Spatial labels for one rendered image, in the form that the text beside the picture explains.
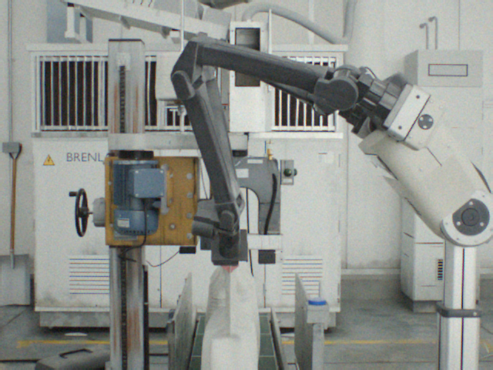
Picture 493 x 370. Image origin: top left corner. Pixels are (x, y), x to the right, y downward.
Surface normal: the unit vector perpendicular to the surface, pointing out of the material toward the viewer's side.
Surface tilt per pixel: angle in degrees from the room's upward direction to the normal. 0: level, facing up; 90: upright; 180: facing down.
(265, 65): 112
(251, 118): 90
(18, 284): 76
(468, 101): 90
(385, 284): 90
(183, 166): 90
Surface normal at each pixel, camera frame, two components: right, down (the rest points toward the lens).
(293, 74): -0.26, 0.42
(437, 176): 0.33, 0.47
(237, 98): 0.02, 0.05
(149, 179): 0.44, 0.05
